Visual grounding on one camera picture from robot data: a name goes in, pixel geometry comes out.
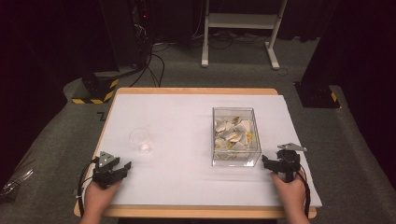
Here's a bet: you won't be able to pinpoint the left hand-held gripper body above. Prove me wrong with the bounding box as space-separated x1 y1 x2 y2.
92 151 126 189

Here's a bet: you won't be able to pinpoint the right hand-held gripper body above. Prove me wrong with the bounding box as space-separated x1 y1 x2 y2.
276 143 307 183

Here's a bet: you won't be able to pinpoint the clear plastic box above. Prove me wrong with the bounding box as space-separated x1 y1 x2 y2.
211 106 262 168

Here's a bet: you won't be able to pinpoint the person's left hand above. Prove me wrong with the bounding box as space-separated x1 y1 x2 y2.
82 180 122 216

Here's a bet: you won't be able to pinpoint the person's right hand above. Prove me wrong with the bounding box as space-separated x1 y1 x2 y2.
270 170 307 216

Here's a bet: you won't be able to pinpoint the clear plastic cup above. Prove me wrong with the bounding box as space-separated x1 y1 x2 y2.
128 126 153 154

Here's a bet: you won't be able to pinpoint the pile of white tea bags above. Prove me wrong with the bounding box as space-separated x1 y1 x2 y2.
214 116 258 161

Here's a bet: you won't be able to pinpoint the white table mat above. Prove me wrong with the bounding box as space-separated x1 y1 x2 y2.
78 93 323 208

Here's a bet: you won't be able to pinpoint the black base with yellow mark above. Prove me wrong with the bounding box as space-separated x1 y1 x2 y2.
293 81 341 109

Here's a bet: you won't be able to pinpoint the black base with hazard stripes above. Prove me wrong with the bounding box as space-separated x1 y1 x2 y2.
71 70 120 105

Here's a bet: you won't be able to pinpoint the clear plastic wrap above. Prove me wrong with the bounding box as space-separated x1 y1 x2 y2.
0 168 35 201

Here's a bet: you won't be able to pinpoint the wooden table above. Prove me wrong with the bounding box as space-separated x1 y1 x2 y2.
73 87 318 219

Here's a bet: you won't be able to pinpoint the black computer tower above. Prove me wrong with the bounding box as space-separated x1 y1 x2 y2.
98 0 154 69

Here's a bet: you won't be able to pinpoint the white metal stand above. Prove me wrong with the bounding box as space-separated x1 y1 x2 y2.
201 0 290 71

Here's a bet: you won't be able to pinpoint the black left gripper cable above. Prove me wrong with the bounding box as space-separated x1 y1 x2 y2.
77 158 100 217

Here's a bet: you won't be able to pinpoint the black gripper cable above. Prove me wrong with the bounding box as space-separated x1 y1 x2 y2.
295 170 312 218
77 158 100 217

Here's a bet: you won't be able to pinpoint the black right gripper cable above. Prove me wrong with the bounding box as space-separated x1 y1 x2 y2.
295 170 312 218

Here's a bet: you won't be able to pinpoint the black floor cables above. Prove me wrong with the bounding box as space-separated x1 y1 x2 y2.
129 40 166 89

